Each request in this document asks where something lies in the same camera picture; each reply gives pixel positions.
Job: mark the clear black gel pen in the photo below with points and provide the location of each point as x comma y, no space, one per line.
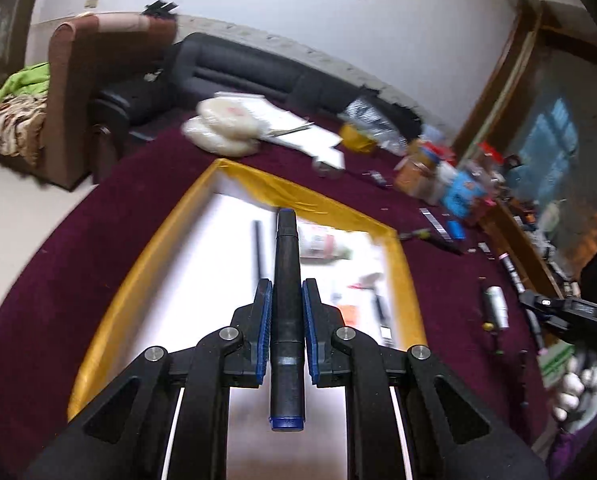
384,320

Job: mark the black leather sofa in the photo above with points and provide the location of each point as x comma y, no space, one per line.
238,70

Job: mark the metal tweezers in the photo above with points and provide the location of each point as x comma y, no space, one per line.
436,222

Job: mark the green printed white bag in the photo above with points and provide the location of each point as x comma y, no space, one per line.
557,365

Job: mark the black marker yellow caps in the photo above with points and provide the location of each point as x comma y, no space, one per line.
438,242

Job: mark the wooden brick-pattern cabinet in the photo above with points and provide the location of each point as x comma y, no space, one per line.
498,110

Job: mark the yellow tape roll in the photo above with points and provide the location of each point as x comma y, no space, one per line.
357,139

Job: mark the blue battery pack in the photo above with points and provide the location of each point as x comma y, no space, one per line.
457,230

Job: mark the white charger plug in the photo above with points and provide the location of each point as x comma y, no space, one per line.
331,160

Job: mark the white bottle red label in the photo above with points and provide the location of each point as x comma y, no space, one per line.
323,242

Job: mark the silver plastic bag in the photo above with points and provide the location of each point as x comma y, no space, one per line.
378,115

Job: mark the white papers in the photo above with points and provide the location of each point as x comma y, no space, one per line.
293,125

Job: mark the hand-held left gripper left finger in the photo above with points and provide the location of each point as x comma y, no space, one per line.
263,335

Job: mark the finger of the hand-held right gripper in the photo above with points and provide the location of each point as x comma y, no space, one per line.
548,307

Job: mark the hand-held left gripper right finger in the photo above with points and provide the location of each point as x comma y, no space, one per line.
311,335

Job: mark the brown armchair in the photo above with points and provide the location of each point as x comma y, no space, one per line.
78,100

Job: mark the black phone holder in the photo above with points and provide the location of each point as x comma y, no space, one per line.
161,8

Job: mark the small blue clear tube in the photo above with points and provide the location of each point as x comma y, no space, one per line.
378,179

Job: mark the brown patterned blanket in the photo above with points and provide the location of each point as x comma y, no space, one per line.
8,130

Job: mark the gold cardboard box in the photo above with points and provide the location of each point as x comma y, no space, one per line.
203,260

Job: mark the person's right hand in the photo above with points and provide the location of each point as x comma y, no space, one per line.
578,400

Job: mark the black marker blue caps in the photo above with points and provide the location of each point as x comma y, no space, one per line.
287,285

